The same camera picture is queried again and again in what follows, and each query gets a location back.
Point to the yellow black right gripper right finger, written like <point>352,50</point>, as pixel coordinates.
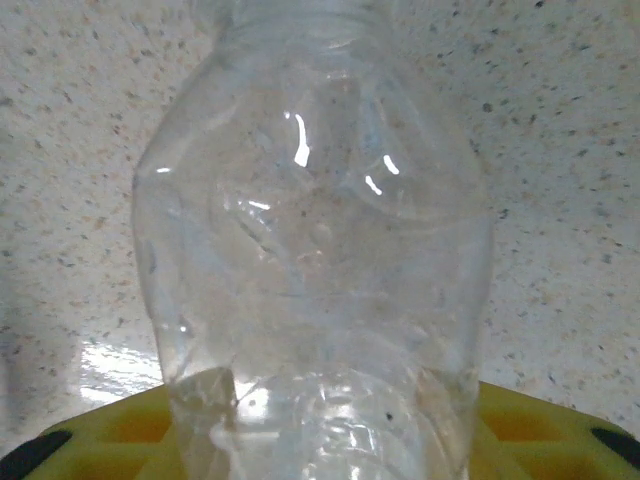
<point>550,440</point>

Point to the clear plastic bottle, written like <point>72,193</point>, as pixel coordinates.
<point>310,225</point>

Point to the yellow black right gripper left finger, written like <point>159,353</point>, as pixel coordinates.
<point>100,440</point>

